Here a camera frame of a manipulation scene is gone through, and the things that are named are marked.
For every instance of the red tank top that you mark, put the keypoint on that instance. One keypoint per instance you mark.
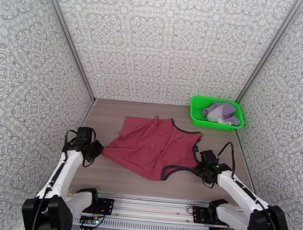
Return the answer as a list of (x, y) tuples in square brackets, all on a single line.
[(148, 150)]

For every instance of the lilac garment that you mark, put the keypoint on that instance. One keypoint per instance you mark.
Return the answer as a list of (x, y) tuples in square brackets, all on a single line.
[(215, 111)]

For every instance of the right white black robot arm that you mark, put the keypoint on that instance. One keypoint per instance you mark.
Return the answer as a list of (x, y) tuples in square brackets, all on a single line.
[(237, 188)]

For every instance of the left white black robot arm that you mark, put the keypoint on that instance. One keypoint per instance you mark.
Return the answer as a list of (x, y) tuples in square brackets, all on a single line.
[(61, 174)]

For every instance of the green plastic basket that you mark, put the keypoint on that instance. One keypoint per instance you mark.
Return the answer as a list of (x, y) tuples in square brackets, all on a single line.
[(197, 106)]

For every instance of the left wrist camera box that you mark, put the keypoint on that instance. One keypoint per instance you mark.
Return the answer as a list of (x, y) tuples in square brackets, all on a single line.
[(84, 133)]

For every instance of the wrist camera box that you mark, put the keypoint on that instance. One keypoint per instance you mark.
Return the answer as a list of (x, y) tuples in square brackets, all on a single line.
[(84, 133), (208, 156)]

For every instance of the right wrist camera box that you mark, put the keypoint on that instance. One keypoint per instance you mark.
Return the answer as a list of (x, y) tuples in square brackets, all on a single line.
[(208, 156)]

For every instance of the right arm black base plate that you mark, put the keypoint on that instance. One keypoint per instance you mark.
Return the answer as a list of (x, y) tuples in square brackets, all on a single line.
[(199, 215)]

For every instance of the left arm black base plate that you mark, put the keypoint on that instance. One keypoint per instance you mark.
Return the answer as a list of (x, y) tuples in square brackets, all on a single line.
[(105, 206)]

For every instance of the aluminium mounting rail frame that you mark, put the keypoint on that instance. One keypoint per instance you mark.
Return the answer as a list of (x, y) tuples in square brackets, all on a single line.
[(153, 208)]

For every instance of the aluminium corner post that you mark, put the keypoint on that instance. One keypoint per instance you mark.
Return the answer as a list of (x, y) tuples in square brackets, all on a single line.
[(265, 57), (68, 37)]

